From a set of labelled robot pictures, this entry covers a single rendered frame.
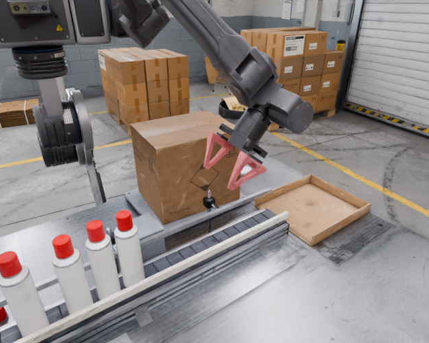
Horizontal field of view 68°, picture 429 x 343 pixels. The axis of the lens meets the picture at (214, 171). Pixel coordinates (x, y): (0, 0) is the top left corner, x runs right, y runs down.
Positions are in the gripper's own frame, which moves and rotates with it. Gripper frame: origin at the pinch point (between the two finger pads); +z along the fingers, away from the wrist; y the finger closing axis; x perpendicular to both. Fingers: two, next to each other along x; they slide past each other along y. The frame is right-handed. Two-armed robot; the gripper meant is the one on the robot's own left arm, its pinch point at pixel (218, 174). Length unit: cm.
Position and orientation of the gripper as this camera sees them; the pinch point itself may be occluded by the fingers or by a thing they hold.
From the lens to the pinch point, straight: 64.8
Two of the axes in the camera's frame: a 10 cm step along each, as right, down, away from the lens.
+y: 5.0, 4.3, -7.5
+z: -5.6, 8.3, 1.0
